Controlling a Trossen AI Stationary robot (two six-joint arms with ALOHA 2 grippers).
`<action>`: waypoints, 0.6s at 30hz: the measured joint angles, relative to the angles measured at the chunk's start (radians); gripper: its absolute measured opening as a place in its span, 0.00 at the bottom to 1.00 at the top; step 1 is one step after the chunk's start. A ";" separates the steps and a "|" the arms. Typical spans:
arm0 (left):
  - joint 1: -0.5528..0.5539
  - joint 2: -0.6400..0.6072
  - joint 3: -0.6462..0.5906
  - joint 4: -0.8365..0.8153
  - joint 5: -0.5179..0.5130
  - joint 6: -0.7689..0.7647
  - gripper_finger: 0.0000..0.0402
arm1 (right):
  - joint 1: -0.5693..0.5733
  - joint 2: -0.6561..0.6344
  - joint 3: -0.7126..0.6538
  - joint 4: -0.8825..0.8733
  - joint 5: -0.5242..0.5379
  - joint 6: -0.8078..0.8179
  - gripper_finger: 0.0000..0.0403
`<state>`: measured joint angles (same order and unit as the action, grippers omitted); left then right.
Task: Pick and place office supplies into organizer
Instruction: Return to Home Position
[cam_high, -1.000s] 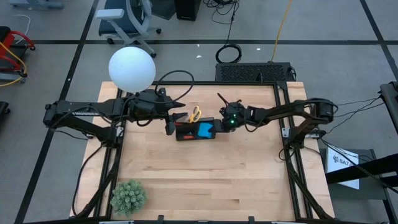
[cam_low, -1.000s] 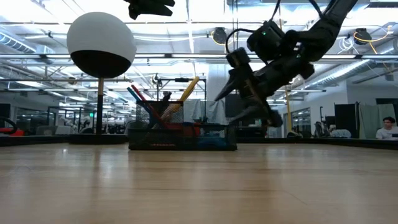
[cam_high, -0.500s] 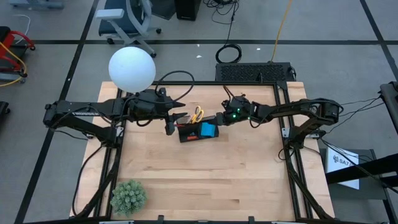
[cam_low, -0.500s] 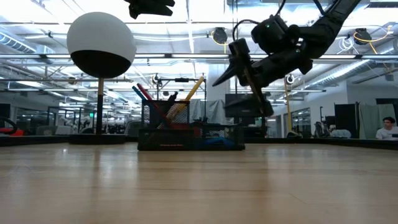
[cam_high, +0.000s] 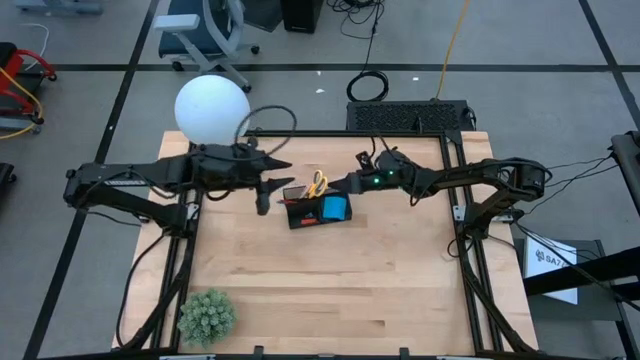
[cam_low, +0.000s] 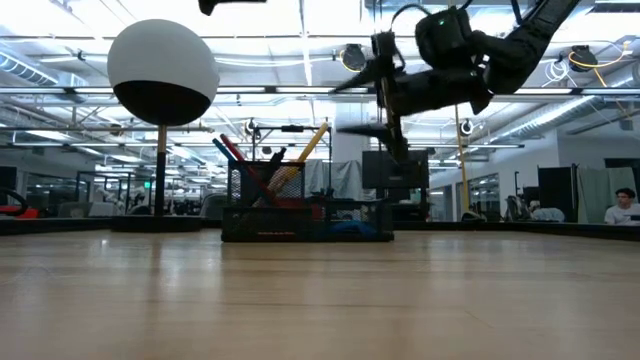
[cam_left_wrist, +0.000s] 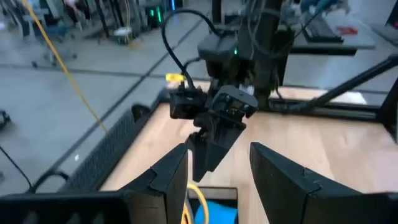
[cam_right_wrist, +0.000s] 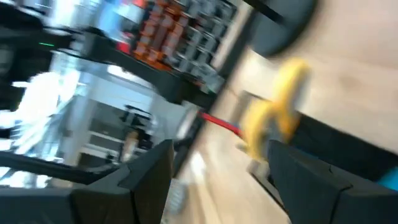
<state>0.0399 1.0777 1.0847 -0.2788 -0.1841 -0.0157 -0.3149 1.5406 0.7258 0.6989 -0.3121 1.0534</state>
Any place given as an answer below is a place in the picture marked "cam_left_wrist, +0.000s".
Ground yellow-handled scissors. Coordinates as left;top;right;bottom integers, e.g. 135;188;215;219
180;182;210;224

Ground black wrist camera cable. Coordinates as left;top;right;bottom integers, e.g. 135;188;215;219
160;8;222;91

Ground black keyboard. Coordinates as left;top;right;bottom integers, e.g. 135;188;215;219
302;14;345;44

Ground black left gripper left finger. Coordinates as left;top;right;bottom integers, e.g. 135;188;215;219
124;143;189;224

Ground yellow hanging cable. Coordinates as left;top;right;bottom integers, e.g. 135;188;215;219
21;0;109;133

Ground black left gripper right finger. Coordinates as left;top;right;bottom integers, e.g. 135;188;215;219
250;142;361;224

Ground grey desk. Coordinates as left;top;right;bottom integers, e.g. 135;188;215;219
289;12;377;57

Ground black floor cable loop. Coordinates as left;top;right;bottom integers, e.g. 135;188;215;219
0;144;70;194

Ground small red item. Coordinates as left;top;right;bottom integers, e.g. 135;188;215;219
336;26;359;36

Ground yellow cable tag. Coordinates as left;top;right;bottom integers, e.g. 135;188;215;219
165;73;187;83

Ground white box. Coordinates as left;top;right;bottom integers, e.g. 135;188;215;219
113;26;134;37

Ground blue sticky note pad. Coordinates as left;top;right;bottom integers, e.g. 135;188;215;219
194;200;239;224

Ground black aluminium table frame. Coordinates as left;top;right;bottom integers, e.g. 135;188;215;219
154;54;398;134

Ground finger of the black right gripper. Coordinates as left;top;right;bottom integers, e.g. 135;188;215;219
206;85;259;171
169;88;215;183

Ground white-framed blue office chair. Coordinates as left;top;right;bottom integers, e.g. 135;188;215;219
30;18;78;68

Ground black computer with green lights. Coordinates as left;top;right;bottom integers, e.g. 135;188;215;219
148;4;163;26

